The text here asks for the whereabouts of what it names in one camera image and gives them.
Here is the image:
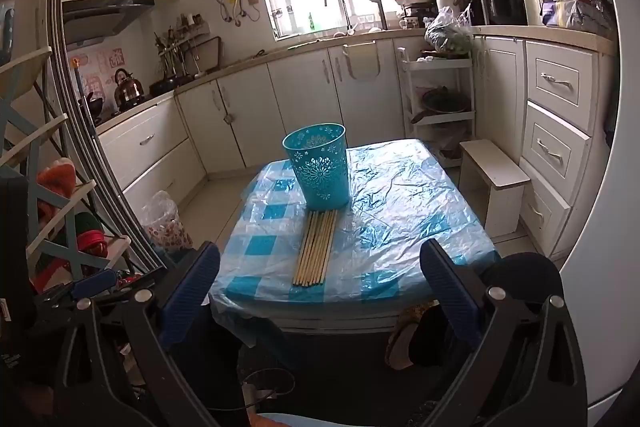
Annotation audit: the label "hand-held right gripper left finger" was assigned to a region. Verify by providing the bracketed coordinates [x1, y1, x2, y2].
[52, 241, 221, 427]

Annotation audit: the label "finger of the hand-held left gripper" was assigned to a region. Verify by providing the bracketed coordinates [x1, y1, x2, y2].
[37, 268, 121, 308]

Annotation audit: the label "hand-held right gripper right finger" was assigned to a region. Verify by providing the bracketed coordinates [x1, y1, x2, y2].
[419, 238, 588, 427]

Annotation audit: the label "row of wooden chopsticks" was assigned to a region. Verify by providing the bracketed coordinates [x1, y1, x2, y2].
[291, 208, 339, 288]

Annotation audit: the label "teal perforated plastic basket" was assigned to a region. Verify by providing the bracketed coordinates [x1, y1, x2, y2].
[282, 123, 349, 212]

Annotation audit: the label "clear plastic bag on floor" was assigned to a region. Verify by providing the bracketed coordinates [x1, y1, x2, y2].
[139, 191, 193, 253]

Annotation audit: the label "person's slipper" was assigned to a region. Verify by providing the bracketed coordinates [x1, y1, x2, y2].
[385, 307, 426, 370]

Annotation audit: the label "blue checked plastic tablecloth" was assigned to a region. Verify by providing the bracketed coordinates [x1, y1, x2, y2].
[209, 138, 501, 323]

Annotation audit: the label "white power strip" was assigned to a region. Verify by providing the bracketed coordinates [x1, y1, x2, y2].
[240, 369, 291, 408]

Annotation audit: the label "white step stool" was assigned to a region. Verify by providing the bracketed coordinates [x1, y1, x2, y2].
[458, 139, 532, 240]

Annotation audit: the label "white folding shelf rack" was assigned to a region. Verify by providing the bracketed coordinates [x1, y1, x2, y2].
[0, 47, 131, 288]

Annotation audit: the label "white plain drawer cabinet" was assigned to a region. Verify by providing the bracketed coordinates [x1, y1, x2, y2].
[97, 99, 206, 208]

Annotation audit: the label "black wok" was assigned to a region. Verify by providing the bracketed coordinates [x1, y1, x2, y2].
[80, 92, 106, 115]

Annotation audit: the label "white moulded drawer cabinet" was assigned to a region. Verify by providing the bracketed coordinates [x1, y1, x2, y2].
[520, 39, 601, 258]

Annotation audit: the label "dark pan with lid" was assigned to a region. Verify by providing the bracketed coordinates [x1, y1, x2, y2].
[412, 87, 473, 122]

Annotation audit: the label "steel kettle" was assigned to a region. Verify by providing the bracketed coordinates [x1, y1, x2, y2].
[114, 68, 146, 108]

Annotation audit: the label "white refrigerator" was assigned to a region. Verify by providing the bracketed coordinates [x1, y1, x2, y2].
[560, 0, 640, 408]

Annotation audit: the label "white door base cabinets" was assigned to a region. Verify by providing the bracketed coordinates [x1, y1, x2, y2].
[175, 36, 526, 172]

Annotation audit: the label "white rolling cart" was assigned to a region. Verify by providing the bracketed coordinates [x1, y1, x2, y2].
[397, 47, 476, 168]

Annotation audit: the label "white over-door hanger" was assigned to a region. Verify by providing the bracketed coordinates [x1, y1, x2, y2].
[342, 41, 381, 80]

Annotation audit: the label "plastic bag of greens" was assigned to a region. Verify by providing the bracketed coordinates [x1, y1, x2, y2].
[424, 7, 473, 58]

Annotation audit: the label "black range hood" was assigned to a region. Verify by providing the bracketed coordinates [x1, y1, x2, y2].
[61, 0, 155, 45]

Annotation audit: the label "black rice cooker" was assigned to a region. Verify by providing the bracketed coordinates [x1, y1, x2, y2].
[487, 0, 526, 26]

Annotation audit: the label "chrome faucet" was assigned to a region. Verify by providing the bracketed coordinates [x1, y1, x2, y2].
[324, 0, 353, 32]

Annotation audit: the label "metal door frame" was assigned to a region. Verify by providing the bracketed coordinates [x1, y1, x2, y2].
[45, 0, 166, 268]

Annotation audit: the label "wall utensil rack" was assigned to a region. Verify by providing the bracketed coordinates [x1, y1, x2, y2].
[155, 14, 221, 78]

